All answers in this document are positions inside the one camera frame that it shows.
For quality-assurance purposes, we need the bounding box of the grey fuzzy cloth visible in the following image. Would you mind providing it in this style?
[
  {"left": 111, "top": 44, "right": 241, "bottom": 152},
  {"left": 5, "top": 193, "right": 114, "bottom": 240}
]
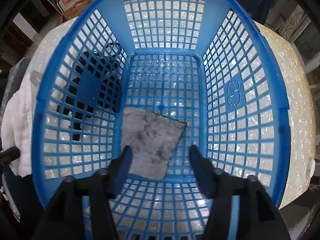
[{"left": 121, "top": 107, "right": 187, "bottom": 180}]

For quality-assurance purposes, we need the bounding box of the black plush toy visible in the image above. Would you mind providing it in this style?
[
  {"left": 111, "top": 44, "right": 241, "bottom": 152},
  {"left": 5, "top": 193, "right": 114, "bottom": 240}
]
[{"left": 57, "top": 49, "right": 126, "bottom": 142}]

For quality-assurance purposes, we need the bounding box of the blue plastic laundry basket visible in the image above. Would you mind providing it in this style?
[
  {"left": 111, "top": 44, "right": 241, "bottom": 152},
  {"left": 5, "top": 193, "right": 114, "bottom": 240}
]
[{"left": 31, "top": 0, "right": 291, "bottom": 239}]

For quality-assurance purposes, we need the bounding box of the white towel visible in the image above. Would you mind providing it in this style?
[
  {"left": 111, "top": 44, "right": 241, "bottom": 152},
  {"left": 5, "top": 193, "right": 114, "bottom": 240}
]
[{"left": 1, "top": 79, "right": 34, "bottom": 177}]

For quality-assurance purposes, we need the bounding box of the small white round lid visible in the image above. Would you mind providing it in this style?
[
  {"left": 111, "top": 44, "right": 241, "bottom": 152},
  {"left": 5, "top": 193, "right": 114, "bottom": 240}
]
[{"left": 306, "top": 159, "right": 316, "bottom": 179}]

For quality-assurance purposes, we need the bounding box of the cardboard box on floor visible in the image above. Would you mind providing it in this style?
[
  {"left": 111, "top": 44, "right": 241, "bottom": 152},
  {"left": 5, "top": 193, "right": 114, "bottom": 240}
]
[{"left": 63, "top": 0, "right": 92, "bottom": 20}]

